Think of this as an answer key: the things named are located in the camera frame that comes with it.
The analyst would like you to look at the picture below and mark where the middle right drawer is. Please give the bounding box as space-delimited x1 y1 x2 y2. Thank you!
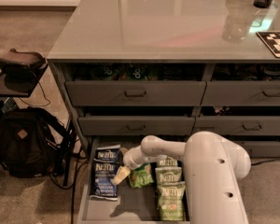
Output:
194 106 280 136

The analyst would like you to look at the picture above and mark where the bottom right drawer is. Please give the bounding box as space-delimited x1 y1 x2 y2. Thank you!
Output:
236 137 280 158

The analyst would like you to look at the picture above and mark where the top right drawer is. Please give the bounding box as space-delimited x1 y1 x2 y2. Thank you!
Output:
202 63 280 106

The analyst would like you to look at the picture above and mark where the green kettle chip bag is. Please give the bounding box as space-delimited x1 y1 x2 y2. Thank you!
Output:
157 157 178 167
155 167 182 185
158 181 186 221

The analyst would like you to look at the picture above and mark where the blue kettle chip bag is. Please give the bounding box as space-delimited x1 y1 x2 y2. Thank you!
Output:
90 160 119 201
95 145 120 162

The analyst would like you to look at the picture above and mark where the open bottom left drawer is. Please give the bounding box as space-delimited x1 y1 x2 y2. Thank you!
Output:
77 137 190 224

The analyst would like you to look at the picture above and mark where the black backpack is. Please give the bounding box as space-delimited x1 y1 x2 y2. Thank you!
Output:
0 107 70 178

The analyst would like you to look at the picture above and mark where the checkered marker board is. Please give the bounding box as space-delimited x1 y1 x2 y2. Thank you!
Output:
256 31 280 58

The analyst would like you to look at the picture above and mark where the grey cabinet counter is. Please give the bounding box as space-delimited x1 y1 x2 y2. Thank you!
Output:
48 0 280 152

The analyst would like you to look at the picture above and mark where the black floor cable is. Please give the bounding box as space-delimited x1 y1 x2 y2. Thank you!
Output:
250 156 280 167

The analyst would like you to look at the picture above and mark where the middle left drawer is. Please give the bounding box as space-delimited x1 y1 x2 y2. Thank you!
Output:
77 106 195 136

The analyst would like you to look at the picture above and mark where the green Dang snack bag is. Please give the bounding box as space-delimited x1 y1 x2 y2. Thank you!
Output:
129 163 154 188

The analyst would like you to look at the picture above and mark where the black device on side table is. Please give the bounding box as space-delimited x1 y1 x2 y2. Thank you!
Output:
0 49 46 79

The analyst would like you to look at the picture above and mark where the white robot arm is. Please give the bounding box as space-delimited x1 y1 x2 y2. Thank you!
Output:
111 132 251 224

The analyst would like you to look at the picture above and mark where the front green Kettle chip bag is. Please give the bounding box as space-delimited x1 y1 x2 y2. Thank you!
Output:
158 181 186 221

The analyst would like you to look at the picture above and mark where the top left drawer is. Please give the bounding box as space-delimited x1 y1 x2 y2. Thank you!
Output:
64 63 207 107

